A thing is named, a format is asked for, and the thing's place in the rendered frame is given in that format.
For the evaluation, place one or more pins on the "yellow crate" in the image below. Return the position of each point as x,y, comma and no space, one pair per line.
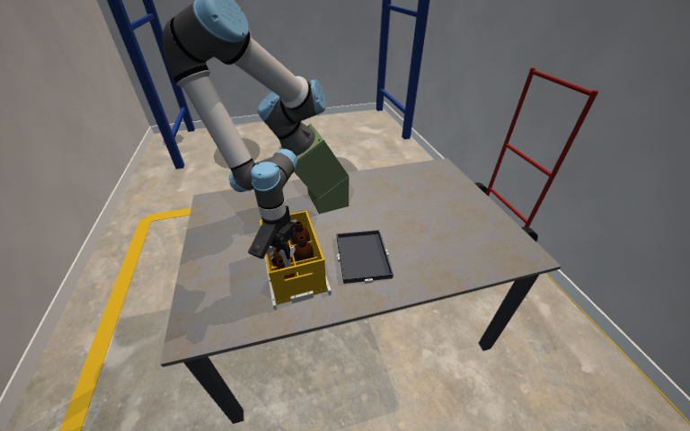
304,281

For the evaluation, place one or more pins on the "brown glass bottle with beige label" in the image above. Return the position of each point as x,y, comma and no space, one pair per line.
282,265

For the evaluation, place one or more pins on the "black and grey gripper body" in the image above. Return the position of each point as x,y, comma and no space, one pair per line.
285,230

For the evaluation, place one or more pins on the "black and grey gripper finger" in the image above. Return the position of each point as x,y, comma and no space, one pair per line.
270,253
287,252

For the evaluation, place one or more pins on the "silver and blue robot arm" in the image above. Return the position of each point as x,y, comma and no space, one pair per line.
218,28

